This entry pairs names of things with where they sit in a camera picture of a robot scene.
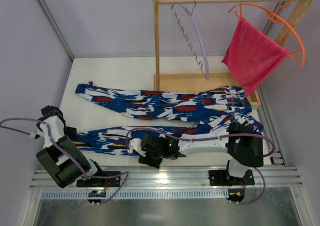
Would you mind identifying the blue patterned trousers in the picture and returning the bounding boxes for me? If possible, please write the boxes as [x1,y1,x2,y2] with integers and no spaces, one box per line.
[72,82,264,157]

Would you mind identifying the orange clothes hanger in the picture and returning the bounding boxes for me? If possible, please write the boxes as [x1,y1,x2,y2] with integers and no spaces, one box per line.
[228,0,306,68]

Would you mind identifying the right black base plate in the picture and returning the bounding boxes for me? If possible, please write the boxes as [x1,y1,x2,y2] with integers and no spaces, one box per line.
[208,169,255,186]

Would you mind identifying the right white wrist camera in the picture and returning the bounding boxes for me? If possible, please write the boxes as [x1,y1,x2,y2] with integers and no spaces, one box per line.
[127,138,145,155]

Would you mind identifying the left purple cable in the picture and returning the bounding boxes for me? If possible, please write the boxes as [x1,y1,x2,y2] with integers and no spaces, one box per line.
[0,117,130,204]

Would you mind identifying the slotted cable duct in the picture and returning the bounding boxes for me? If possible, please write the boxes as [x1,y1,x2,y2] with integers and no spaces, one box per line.
[40,188,229,201]

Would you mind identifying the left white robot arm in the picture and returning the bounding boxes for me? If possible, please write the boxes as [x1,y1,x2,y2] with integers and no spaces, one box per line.
[36,105,103,188]

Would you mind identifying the aluminium mounting rail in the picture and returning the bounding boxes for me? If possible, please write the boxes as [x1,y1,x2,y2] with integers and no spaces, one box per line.
[29,165,303,189]

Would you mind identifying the lilac clothes hanger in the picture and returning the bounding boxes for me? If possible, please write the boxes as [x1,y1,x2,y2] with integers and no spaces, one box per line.
[170,0,210,81]

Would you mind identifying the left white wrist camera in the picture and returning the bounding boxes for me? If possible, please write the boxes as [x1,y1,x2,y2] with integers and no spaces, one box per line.
[29,125,48,139]

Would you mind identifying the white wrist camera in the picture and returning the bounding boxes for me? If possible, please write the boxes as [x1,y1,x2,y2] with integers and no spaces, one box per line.
[29,125,48,139]
[127,138,145,155]

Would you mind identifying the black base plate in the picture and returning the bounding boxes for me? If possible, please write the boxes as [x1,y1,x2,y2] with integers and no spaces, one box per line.
[76,171,121,188]
[208,169,255,186]

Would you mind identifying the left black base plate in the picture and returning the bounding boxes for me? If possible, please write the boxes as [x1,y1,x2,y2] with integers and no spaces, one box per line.
[76,171,121,188]

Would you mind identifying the wooden clothes rack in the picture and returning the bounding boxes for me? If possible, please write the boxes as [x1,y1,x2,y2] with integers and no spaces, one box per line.
[152,0,319,110]

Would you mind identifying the purple cable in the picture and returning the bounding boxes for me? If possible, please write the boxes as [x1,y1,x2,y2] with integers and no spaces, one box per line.
[124,127,276,206]
[0,117,130,204]

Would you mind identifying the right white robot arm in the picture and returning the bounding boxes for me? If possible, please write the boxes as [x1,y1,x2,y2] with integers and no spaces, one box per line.
[137,123,264,183]

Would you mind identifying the pink cloth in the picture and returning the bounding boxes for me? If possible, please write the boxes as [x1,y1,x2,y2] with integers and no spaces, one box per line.
[221,17,290,97]

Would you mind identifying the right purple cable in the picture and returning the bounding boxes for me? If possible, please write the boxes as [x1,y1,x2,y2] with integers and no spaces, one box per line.
[124,127,276,206]

